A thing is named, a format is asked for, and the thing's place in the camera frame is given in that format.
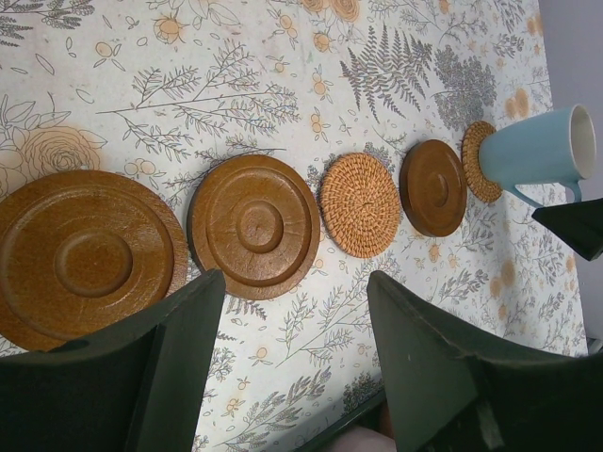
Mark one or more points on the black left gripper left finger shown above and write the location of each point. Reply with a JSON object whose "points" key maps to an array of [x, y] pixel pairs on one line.
{"points": [[136, 385]]}

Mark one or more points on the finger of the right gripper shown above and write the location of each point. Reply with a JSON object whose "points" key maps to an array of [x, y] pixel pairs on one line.
{"points": [[578, 224]]}

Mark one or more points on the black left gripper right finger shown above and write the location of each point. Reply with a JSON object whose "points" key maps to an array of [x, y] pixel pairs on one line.
{"points": [[451, 386]]}

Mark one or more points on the light blue ceramic mug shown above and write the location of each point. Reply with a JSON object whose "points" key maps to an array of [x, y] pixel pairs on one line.
{"points": [[556, 147]]}

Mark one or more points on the woven rattan coaster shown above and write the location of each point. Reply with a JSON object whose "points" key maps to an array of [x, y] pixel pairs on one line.
{"points": [[360, 205], [483, 189]]}

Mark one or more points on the large brown wooden coaster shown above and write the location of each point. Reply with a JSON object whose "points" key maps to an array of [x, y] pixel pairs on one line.
{"points": [[81, 250]]}

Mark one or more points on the small brown wooden coaster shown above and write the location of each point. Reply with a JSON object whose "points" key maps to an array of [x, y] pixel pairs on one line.
{"points": [[254, 218]]}

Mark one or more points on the black plastic tray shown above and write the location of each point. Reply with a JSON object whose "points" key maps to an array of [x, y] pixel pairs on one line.
{"points": [[366, 415]]}

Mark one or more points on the purple ceramic mug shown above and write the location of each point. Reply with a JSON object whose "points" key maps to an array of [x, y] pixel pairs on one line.
{"points": [[359, 439]]}

